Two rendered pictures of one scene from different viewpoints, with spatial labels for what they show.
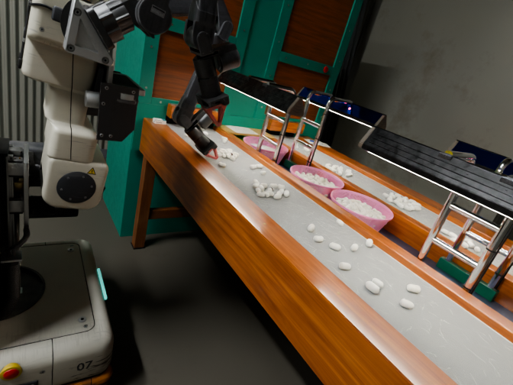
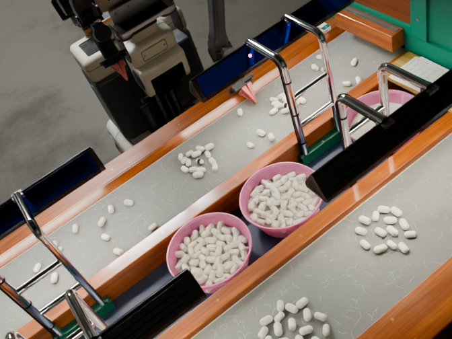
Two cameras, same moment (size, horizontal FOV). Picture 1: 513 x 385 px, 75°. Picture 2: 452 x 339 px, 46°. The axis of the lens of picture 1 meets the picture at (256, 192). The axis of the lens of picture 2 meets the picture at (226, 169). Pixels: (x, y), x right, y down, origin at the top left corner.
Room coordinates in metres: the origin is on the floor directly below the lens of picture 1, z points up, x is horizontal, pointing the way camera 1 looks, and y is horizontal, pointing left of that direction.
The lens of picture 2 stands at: (1.81, -1.32, 2.04)
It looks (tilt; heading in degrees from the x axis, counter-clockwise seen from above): 45 degrees down; 112
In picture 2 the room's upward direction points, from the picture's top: 23 degrees counter-clockwise
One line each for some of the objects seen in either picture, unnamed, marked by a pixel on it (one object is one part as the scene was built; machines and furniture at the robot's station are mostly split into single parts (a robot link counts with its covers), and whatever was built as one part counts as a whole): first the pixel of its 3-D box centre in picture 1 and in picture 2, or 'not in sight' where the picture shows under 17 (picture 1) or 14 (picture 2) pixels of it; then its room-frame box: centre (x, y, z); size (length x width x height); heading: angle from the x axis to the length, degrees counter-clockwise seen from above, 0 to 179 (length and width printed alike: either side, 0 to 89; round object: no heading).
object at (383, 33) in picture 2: (194, 114); (367, 27); (1.86, 0.46, 0.83); 0.30 x 0.06 x 0.07; 130
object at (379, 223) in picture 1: (357, 213); (212, 256); (1.32, -0.44, 0.72); 0.27 x 0.27 x 0.10
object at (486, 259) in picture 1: (451, 237); (42, 270); (0.86, -0.55, 0.90); 0.20 x 0.19 x 0.45; 40
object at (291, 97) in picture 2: (260, 128); (297, 91); (1.61, 0.07, 0.90); 0.20 x 0.19 x 0.45; 40
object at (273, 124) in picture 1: (285, 125); not in sight; (2.30, -0.07, 0.83); 0.30 x 0.06 x 0.07; 130
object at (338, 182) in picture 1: (314, 184); (283, 203); (1.53, -0.26, 0.72); 0.27 x 0.27 x 0.10
